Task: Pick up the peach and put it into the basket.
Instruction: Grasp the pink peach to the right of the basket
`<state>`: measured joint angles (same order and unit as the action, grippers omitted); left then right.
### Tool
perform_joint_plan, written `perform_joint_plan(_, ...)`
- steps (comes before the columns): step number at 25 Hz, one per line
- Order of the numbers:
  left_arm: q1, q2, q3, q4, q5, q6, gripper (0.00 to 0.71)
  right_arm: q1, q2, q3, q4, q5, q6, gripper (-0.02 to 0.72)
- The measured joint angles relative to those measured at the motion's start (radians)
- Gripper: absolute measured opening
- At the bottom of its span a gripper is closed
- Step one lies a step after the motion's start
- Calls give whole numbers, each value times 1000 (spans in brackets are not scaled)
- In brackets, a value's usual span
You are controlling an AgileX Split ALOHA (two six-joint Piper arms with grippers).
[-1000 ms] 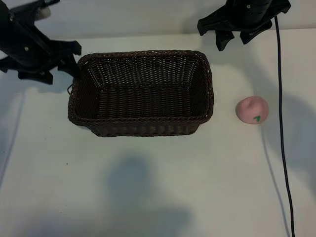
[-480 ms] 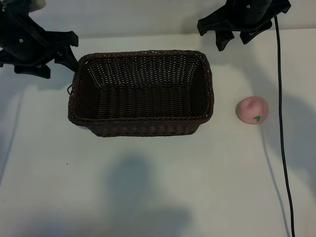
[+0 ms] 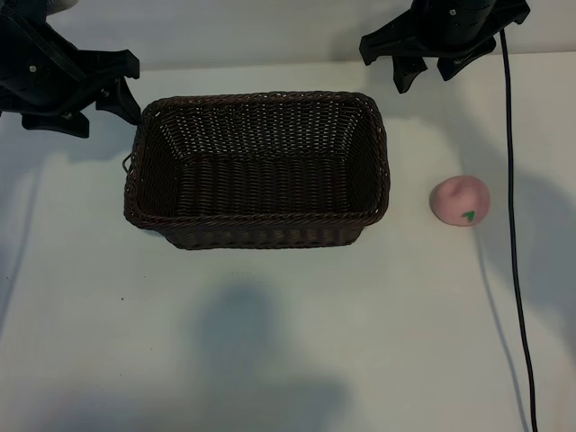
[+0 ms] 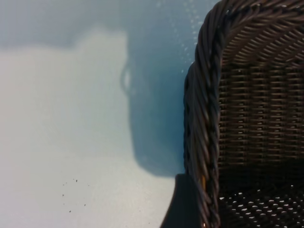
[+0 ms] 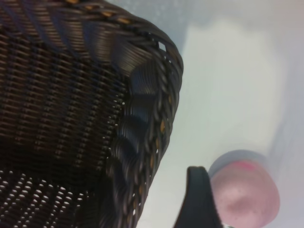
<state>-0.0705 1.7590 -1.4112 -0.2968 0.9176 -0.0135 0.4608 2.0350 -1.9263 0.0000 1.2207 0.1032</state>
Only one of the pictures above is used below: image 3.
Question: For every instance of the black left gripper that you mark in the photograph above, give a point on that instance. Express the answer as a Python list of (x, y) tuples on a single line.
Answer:
[(36, 76)]

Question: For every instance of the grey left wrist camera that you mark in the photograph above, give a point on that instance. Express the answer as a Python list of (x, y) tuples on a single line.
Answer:
[(60, 3)]

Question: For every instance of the pink toy peach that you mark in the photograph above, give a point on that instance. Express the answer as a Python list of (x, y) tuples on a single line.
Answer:
[(454, 198)]

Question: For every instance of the dark brown wicker basket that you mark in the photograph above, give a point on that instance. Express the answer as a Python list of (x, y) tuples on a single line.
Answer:
[(270, 189)]

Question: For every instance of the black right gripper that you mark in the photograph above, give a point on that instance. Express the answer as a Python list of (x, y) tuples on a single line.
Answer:
[(450, 27)]

